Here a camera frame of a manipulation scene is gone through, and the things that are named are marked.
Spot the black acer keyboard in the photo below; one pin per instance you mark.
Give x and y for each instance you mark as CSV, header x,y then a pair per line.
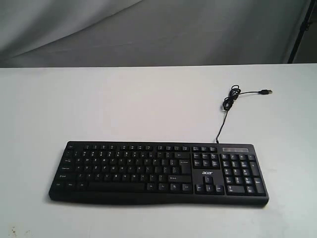
x,y
144,173

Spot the grey backdrop cloth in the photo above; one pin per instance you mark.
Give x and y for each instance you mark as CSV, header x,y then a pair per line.
x,y
91,33

